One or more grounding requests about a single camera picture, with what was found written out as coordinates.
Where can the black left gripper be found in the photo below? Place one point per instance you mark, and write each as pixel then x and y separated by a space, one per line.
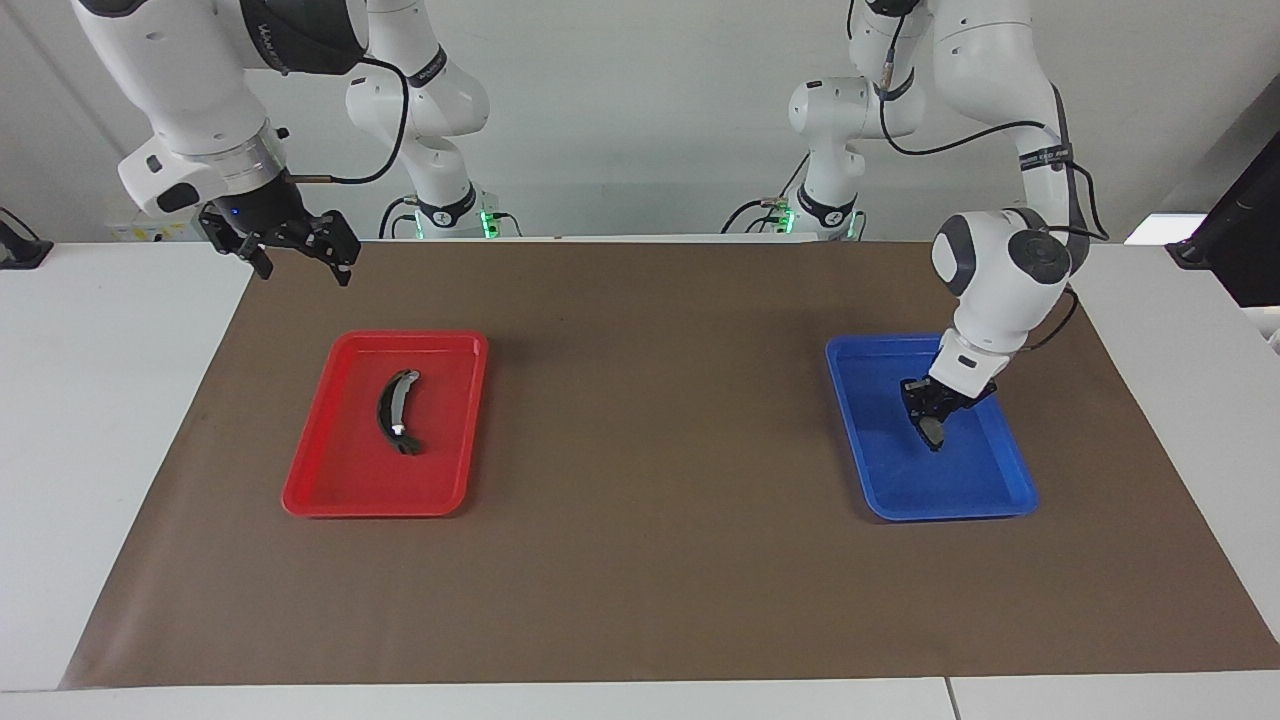
pixel 945 400

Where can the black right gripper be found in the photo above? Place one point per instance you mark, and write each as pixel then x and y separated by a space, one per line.
pixel 267 213

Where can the small grey brake pad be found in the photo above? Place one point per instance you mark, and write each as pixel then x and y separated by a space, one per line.
pixel 933 433

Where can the long curved black brake pad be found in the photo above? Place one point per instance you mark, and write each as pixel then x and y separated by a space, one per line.
pixel 385 410

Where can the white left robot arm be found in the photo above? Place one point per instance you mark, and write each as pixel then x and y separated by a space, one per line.
pixel 1000 270

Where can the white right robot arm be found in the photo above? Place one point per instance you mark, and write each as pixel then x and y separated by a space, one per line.
pixel 185 70

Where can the blue plastic tray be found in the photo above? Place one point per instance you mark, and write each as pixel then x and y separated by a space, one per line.
pixel 900 480

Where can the red plastic tray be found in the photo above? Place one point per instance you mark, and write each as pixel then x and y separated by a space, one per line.
pixel 340 480

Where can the brown table mat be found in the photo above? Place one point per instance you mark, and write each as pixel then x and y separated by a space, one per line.
pixel 650 580

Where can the black monitor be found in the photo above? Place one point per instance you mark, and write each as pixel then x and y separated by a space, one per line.
pixel 1245 240

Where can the white wall socket box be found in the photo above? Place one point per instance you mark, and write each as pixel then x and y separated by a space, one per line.
pixel 135 232

